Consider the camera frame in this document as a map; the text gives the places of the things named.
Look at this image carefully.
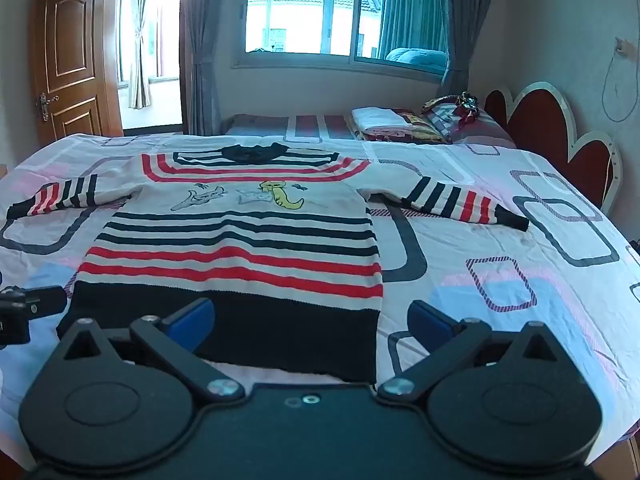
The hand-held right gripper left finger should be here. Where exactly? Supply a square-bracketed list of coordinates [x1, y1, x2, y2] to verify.
[59, 297, 247, 404]

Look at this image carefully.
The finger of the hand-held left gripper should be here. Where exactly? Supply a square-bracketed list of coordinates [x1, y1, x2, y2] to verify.
[0, 285, 68, 322]

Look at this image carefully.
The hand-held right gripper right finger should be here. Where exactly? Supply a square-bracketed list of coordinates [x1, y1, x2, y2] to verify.
[376, 300, 568, 404]

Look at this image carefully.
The striped knit sweater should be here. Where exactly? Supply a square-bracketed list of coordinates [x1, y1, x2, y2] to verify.
[6, 142, 531, 384]

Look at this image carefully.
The patterned bed sheet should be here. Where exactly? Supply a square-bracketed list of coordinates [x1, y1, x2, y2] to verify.
[0, 132, 640, 467]

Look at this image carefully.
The red yellow folded blanket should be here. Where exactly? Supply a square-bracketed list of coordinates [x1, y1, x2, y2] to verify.
[357, 112, 452, 144]

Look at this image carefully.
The striped pillow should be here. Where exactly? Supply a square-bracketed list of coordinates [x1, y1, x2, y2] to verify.
[450, 119, 517, 150]

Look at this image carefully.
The white folded blanket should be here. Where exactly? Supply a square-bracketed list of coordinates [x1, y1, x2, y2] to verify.
[351, 106, 414, 134]

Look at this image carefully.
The plaid cloth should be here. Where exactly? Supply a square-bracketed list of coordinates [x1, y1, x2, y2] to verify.
[422, 92, 487, 132]

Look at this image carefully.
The red white headboard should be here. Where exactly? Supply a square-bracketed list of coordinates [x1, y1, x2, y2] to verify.
[482, 82, 624, 217]

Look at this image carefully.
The brown wooden door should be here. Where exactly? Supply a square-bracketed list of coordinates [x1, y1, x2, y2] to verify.
[32, 0, 124, 147]

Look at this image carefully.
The teal bedding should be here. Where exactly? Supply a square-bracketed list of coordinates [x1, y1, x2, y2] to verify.
[386, 47, 449, 74]

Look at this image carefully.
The white sheer curtain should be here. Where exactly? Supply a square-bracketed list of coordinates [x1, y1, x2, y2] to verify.
[127, 0, 154, 110]

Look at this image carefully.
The grey curtain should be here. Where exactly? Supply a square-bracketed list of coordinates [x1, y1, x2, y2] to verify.
[440, 0, 502, 97]
[179, 0, 251, 137]

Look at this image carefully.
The teal curtain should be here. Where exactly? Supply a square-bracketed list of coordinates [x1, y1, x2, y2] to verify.
[377, 0, 449, 70]

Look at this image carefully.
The sliding glass window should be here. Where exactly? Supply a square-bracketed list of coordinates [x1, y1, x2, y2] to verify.
[231, 0, 452, 79]

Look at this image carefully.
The metal door handle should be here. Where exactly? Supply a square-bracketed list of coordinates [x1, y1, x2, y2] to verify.
[36, 92, 60, 122]

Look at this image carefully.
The grey wall cable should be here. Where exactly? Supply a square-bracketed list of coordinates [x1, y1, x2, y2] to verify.
[601, 49, 639, 124]

